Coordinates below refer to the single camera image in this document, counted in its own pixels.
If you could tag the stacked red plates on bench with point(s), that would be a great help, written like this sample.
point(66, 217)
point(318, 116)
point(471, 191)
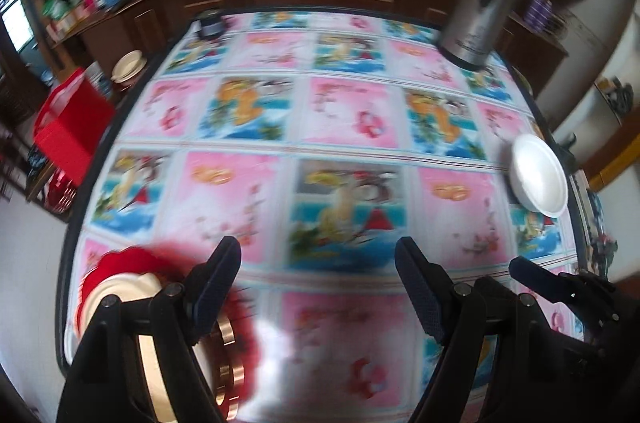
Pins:
point(61, 192)

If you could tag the dark wooden sideboard cabinet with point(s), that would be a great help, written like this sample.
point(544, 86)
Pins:
point(149, 25)

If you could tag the white foam bowl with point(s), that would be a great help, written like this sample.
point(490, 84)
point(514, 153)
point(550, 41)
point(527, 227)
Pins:
point(537, 177)

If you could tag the stacked cream bowls on bench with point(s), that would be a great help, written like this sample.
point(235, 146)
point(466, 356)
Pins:
point(128, 66)

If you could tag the red paper gift bag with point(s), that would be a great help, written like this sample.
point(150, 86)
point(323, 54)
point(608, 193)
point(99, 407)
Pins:
point(70, 125)

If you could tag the beige plastic bowl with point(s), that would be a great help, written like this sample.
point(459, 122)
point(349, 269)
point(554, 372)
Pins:
point(131, 287)

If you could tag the colourful patterned tablecloth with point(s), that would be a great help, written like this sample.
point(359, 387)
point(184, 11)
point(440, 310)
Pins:
point(317, 139)

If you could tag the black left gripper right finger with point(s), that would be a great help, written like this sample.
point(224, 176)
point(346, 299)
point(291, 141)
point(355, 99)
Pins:
point(447, 310)

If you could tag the small black jar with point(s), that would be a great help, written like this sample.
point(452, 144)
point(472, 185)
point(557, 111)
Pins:
point(211, 24)

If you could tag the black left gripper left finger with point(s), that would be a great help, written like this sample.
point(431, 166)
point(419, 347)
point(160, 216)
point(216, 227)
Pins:
point(207, 286)

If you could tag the large red glass plate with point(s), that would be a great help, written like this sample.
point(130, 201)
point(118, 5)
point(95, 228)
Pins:
point(105, 381)

